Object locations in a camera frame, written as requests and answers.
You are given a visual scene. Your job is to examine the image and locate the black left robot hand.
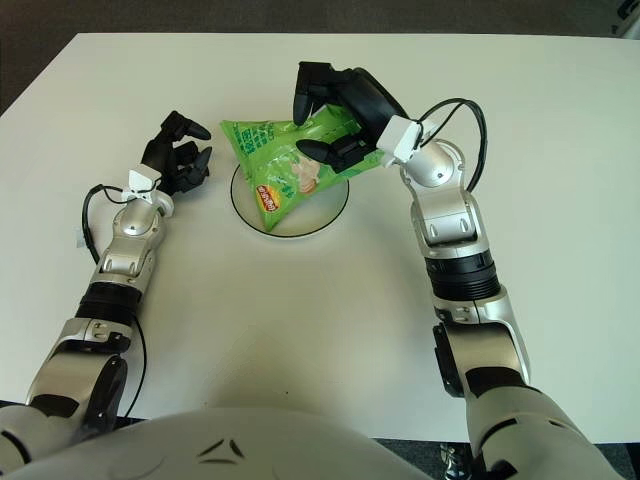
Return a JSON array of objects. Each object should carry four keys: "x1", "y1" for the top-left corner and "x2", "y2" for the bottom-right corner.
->
[{"x1": 140, "y1": 110, "x2": 213, "y2": 196}]

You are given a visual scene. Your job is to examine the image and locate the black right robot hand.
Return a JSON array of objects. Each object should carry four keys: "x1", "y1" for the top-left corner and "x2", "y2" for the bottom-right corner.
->
[{"x1": 289, "y1": 60, "x2": 409, "y2": 174}]

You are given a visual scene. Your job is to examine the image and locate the green chips bag with logo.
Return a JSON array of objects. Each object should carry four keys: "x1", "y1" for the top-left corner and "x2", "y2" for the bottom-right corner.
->
[{"x1": 219, "y1": 115, "x2": 374, "y2": 235}]

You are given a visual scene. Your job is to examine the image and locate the white plate with black rim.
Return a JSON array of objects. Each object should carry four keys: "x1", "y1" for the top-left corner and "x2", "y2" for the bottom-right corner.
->
[{"x1": 230, "y1": 162, "x2": 350, "y2": 241}]

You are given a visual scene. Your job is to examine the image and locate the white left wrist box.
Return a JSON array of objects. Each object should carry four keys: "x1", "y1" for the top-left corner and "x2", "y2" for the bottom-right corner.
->
[{"x1": 122, "y1": 167, "x2": 162, "y2": 202}]

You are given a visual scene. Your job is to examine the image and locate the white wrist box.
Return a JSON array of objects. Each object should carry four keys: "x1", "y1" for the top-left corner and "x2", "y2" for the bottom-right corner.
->
[
  {"x1": 122, "y1": 167, "x2": 162, "y2": 202},
  {"x1": 375, "y1": 114, "x2": 436, "y2": 169}
]

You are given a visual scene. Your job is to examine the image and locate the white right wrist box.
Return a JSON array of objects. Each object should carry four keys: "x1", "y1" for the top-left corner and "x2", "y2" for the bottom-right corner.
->
[{"x1": 375, "y1": 114, "x2": 436, "y2": 169}]

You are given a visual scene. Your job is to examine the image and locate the grey background object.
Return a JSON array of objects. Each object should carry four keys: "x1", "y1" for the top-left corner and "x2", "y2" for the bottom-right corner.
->
[{"x1": 615, "y1": 0, "x2": 640, "y2": 37}]

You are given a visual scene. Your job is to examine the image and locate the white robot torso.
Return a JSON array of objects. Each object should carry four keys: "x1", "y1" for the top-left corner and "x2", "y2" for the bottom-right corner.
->
[{"x1": 9, "y1": 405, "x2": 451, "y2": 480}]

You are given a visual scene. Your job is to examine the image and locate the metal part under table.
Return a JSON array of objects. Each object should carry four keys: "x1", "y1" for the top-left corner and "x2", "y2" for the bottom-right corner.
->
[{"x1": 438, "y1": 442, "x2": 474, "y2": 480}]

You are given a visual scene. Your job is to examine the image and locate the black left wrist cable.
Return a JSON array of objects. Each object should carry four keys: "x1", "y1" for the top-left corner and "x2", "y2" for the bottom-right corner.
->
[{"x1": 82, "y1": 183, "x2": 151, "y2": 266}]

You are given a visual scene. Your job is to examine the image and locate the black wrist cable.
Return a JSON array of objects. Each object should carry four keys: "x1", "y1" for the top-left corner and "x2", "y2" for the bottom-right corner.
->
[
  {"x1": 417, "y1": 98, "x2": 489, "y2": 194},
  {"x1": 82, "y1": 183, "x2": 151, "y2": 266}
]

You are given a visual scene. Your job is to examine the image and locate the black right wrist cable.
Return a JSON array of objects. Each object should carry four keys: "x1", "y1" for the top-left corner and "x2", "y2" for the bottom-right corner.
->
[{"x1": 417, "y1": 98, "x2": 489, "y2": 194}]

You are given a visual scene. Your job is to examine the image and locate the thin black left elbow cable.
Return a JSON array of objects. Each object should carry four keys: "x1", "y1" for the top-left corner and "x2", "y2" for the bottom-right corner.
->
[{"x1": 119, "y1": 319, "x2": 149, "y2": 419}]

